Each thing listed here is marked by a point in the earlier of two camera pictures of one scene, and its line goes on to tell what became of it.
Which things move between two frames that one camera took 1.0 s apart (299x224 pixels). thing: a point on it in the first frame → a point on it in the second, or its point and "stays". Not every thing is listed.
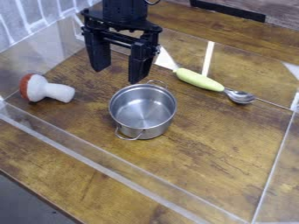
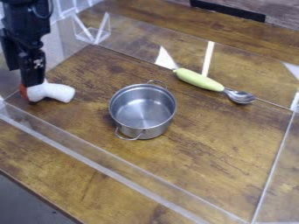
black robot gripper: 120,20 → 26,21
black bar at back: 234,11 stays
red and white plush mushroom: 35,89 stays
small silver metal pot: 142,109 stays
